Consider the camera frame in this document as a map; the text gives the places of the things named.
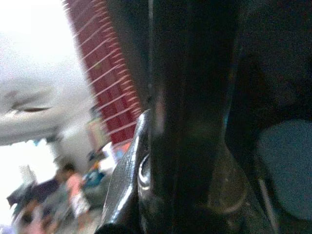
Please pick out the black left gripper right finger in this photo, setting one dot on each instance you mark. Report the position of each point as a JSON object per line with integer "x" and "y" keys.
{"x": 253, "y": 202}

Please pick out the person in pink top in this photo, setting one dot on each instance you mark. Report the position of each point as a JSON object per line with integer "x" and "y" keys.
{"x": 76, "y": 192}

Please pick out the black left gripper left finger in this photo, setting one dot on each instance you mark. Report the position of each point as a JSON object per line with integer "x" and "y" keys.
{"x": 124, "y": 175}

